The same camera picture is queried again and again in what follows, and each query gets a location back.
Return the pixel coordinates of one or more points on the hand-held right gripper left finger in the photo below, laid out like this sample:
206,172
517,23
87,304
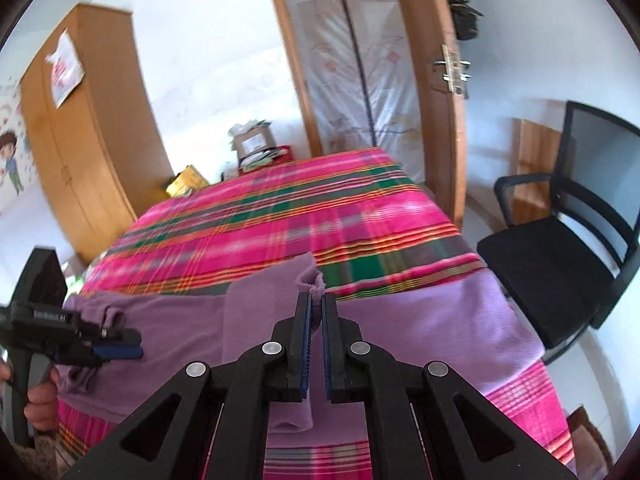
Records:
305,350

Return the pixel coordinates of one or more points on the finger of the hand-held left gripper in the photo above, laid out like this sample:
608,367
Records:
117,352
115,334

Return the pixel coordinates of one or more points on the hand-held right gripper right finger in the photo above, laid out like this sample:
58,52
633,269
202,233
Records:
327,350

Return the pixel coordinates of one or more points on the purple fleece pants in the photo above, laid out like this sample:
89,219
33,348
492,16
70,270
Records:
400,320

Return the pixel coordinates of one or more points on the person's left hand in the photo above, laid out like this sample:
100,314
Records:
40,402

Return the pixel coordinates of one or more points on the pink green plaid blanket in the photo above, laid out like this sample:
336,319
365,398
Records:
300,220

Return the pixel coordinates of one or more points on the yellow bag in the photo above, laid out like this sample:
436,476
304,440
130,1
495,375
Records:
185,180

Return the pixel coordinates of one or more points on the wooden wardrobe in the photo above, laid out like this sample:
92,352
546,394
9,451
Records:
85,135

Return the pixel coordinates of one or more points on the red basket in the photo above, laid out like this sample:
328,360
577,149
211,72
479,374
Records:
280,155

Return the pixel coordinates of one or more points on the cardboard box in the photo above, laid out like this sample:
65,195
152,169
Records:
255,142

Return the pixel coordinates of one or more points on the white plastic bag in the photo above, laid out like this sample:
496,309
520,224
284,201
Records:
64,70

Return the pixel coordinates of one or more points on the black mesh office chair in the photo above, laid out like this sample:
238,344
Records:
565,260

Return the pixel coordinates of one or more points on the wooden board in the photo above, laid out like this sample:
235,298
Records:
537,170

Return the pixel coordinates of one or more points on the printed plastic door curtain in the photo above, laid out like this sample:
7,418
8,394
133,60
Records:
360,70

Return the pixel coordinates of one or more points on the wooden door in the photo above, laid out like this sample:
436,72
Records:
430,85

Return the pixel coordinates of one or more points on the cartoon wall sticker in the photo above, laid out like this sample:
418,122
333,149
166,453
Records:
10,155

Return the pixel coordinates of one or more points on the wooden door frame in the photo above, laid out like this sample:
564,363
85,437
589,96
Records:
292,60

